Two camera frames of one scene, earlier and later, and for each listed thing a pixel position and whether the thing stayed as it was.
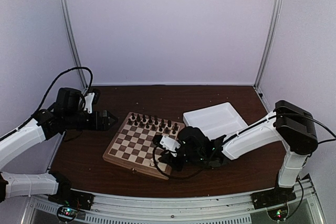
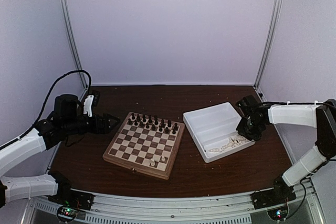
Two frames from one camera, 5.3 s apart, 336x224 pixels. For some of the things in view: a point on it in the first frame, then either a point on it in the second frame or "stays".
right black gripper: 169,160 → 240,128
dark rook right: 176,127 stays
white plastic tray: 216,120 stays
